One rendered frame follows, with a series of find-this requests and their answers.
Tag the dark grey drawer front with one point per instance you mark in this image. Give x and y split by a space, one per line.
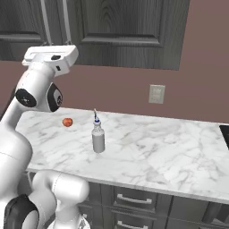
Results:
134 192
131 216

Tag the white wall outlet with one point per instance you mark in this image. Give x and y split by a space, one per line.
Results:
156 94

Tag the dark wood cabinet door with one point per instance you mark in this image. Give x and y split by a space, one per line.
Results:
18 27
125 29

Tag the grey bottle with blue cap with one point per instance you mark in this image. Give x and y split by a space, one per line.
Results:
98 141

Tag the red tomato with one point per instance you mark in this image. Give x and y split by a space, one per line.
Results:
67 122

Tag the black hob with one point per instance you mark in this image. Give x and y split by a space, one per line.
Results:
225 135

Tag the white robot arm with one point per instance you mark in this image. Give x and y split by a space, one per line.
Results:
18 155

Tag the dark grey cabinet panel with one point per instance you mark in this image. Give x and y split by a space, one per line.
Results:
188 208

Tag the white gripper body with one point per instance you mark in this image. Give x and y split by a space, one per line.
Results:
44 53

